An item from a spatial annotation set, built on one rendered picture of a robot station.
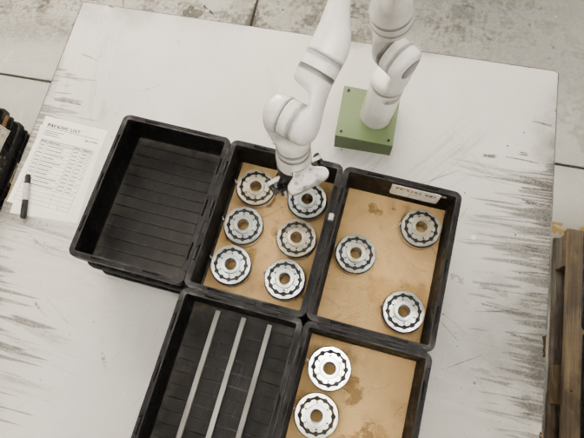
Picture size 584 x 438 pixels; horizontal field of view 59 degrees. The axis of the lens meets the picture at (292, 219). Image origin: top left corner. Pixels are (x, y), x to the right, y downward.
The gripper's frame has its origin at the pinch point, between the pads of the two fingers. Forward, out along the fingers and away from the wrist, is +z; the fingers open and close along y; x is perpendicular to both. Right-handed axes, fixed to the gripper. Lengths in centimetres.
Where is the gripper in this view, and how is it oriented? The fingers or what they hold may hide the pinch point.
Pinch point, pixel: (295, 185)
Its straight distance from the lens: 122.4
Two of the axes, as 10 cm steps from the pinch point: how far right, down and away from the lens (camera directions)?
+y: -8.7, 4.7, -1.3
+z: 0.3, 3.2, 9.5
